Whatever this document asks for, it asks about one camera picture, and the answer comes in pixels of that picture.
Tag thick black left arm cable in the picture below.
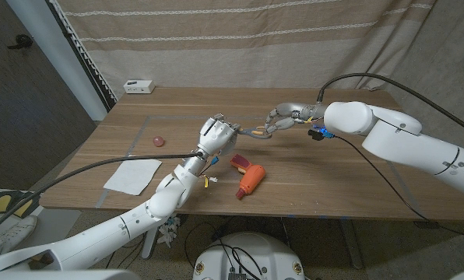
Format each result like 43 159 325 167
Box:
0 152 204 240

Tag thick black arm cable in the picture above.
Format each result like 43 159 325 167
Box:
0 152 204 240
316 72 464 139

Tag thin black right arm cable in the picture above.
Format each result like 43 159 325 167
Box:
332 135 464 241

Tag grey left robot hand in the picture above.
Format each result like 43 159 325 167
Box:
195 113 241 156

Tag white blue floral object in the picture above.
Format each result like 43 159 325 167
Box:
157 215 181 248

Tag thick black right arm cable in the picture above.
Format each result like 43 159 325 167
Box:
316 72 464 139

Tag orange toy drill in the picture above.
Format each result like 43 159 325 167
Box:
230 153 267 201

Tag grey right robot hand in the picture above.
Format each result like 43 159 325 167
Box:
263 102 321 136

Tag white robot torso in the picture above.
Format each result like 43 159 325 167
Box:
192 232 306 280

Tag beige striped backdrop curtain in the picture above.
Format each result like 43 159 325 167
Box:
55 0 438 93

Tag white power strip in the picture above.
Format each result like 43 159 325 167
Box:
123 79 156 95

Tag white shoe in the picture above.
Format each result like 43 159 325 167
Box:
0 215 37 260

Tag black white triangle-pattern trim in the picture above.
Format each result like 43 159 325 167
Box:
47 0 119 112

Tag white tissue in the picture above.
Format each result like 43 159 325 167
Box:
103 157 163 196

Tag yellow black foot pedal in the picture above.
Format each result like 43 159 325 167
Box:
0 191 15 215
9 192 41 219

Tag orange grey scissors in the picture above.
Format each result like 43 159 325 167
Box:
237 124 274 140

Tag grey metal table leg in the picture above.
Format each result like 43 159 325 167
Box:
141 227 159 260
339 219 364 270

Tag white robot chest rim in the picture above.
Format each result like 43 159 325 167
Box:
0 268 142 280

